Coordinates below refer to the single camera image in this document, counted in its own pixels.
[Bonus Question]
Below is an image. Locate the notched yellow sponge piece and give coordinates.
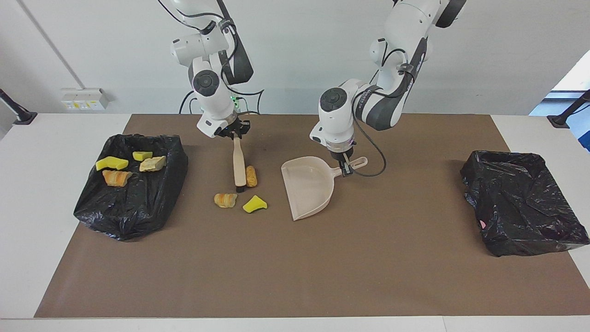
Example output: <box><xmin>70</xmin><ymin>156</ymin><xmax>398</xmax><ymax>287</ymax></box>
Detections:
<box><xmin>95</xmin><ymin>156</ymin><xmax>130</xmax><ymax>172</ymax></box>

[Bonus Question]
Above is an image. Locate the beige brush with black bristles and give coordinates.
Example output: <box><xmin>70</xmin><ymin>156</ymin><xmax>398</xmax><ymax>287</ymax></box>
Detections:
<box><xmin>232</xmin><ymin>134</ymin><xmax>247</xmax><ymax>193</ymax></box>

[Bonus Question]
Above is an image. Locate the black bag bin pink spot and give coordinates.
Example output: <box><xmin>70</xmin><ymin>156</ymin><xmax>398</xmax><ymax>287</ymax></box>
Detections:
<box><xmin>460</xmin><ymin>150</ymin><xmax>590</xmax><ymax>258</ymax></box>

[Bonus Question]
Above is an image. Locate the beige plastic dustpan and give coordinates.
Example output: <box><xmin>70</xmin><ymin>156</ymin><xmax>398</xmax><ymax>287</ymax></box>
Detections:
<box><xmin>281</xmin><ymin>156</ymin><xmax>369</xmax><ymax>222</ymax></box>

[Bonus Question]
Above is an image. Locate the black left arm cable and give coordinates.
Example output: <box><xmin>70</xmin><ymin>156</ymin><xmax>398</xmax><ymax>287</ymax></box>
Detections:
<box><xmin>351</xmin><ymin>48</ymin><xmax>427</xmax><ymax>178</ymax></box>

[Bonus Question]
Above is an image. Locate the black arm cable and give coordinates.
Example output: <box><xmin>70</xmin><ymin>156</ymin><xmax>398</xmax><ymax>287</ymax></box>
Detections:
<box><xmin>351</xmin><ymin>48</ymin><xmax>427</xmax><ymax>178</ymax></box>
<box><xmin>157</xmin><ymin>0</ymin><xmax>266</xmax><ymax>116</ymax></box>

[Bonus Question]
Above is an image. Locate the brown table mat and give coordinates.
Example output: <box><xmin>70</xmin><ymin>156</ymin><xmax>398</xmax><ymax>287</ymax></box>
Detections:
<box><xmin>34</xmin><ymin>114</ymin><xmax>590</xmax><ymax>319</ymax></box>

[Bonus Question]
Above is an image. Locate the orange striped bread piece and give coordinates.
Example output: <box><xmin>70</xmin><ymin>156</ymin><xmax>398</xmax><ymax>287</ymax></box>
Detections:
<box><xmin>213</xmin><ymin>192</ymin><xmax>238</xmax><ymax>209</ymax></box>
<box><xmin>102</xmin><ymin>170</ymin><xmax>133</xmax><ymax>188</ymax></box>
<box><xmin>139</xmin><ymin>156</ymin><xmax>167</xmax><ymax>173</ymax></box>

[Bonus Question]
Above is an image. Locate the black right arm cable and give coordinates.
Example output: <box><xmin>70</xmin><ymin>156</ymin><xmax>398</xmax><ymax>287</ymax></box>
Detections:
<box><xmin>157</xmin><ymin>0</ymin><xmax>266</xmax><ymax>116</ymax></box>

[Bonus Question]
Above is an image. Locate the small yellow sponge wedge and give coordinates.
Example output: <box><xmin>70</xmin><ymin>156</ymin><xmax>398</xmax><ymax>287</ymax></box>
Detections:
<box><xmin>242</xmin><ymin>195</ymin><xmax>268</xmax><ymax>214</ymax></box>

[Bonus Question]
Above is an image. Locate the white wall outlet box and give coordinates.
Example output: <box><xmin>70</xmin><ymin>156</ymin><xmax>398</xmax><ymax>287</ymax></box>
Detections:
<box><xmin>61</xmin><ymin>88</ymin><xmax>111</xmax><ymax>111</ymax></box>

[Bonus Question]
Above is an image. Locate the black clamp stand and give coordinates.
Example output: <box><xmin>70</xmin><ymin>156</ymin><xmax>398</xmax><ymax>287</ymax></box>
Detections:
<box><xmin>0</xmin><ymin>88</ymin><xmax>38</xmax><ymax>125</ymax></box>
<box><xmin>547</xmin><ymin>89</ymin><xmax>590</xmax><ymax>129</ymax></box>

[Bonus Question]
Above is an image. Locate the white wall cable conduit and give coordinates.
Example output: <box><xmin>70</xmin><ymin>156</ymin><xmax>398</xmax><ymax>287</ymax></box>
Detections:
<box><xmin>16</xmin><ymin>0</ymin><xmax>78</xmax><ymax>89</ymax></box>

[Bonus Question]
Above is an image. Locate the black bag lined bin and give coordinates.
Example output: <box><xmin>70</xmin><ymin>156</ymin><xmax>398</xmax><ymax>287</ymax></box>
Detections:
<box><xmin>73</xmin><ymin>134</ymin><xmax>189</xmax><ymax>242</ymax></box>

